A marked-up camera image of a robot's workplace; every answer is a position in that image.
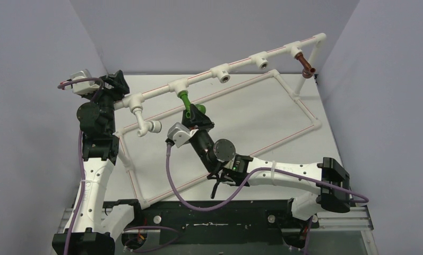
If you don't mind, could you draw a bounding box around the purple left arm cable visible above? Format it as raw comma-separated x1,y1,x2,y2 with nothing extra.
57,76,107,255

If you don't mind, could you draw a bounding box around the white PVC pipe frame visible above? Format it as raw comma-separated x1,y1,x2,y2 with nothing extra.
105,33,336,207

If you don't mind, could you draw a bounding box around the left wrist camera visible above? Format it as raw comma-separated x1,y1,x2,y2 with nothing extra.
57,69,103,96

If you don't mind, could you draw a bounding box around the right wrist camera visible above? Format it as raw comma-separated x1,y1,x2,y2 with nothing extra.
167,122,198,148

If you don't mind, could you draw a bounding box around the white water faucet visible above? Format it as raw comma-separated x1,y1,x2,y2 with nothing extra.
132,107,162,137

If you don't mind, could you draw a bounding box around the black front table rail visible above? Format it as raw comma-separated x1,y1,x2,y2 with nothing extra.
70,199,374,247

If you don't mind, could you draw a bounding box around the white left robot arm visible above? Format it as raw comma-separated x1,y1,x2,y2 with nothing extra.
52,70,143,254

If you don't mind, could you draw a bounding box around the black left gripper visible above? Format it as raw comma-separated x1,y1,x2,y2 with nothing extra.
84,73,129,133

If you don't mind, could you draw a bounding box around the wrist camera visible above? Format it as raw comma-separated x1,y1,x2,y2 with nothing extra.
57,69,103,96
167,122,198,148

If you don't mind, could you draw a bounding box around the brown water faucet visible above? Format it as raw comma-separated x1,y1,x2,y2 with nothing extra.
295,52,316,79

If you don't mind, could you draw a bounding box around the green water faucet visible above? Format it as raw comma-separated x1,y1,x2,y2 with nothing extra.
177,90,206,118

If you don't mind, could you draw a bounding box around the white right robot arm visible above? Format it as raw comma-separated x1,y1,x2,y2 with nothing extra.
182,104,351,227

